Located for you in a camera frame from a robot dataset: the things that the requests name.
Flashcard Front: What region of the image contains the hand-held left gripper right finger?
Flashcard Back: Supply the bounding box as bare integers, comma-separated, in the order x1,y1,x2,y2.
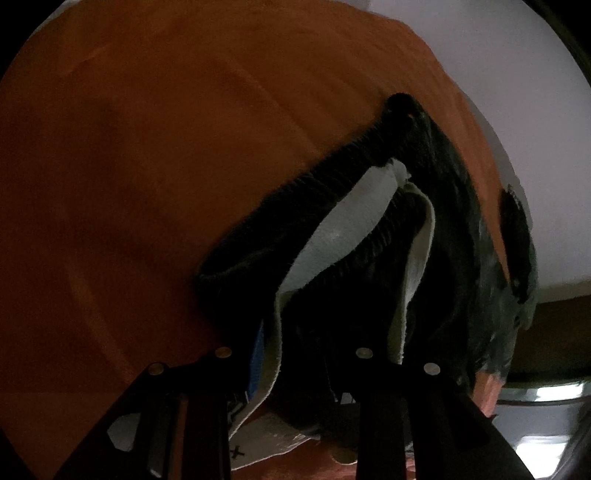
323,342,536,480

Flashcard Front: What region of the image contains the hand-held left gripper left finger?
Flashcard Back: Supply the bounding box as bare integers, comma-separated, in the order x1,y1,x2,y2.
53,323,269,480

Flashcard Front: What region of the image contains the black garment with white lining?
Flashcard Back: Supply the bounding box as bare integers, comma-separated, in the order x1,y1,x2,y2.
196,92,525,472

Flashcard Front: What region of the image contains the brown wooden wardrobe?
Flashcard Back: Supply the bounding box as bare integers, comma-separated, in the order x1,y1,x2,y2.
508,291,591,381

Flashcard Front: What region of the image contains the grey folded garment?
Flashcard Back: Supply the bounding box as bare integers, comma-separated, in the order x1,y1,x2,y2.
508,185,539,330

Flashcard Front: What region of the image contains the orange fleece blanket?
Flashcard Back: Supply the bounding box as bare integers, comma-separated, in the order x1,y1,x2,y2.
0,0,513,480

